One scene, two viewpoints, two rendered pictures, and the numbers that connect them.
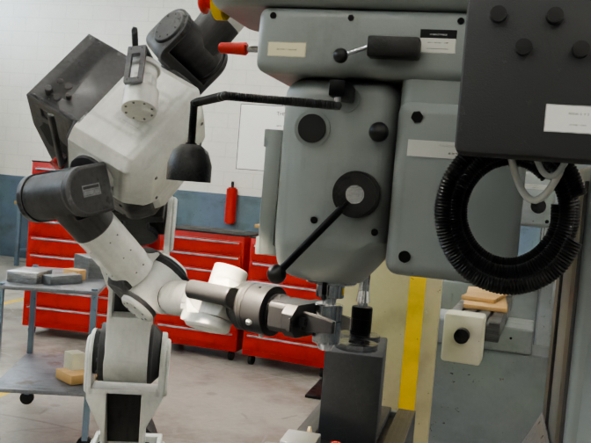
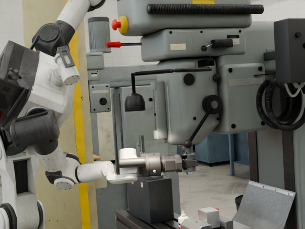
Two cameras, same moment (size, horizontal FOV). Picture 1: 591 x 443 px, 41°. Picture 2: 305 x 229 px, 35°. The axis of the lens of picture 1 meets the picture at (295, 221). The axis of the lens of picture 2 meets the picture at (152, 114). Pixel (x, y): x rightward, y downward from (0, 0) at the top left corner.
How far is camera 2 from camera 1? 1.13 m
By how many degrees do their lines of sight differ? 36
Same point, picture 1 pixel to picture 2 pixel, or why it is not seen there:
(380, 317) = not seen: hidden behind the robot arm
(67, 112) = (24, 86)
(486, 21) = (294, 37)
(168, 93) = not seen: hidden behind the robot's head
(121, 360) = (26, 220)
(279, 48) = (174, 46)
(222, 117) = not seen: outside the picture
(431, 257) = (242, 124)
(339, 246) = (204, 127)
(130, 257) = (63, 157)
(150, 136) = (67, 92)
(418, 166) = (233, 89)
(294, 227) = (186, 122)
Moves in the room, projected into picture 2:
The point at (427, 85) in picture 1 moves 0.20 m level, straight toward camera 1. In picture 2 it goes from (230, 57) to (267, 52)
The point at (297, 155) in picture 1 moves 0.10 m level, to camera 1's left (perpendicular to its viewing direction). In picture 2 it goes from (183, 91) to (161, 93)
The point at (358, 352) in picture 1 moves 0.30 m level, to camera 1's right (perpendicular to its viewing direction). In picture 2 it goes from (159, 179) to (209, 169)
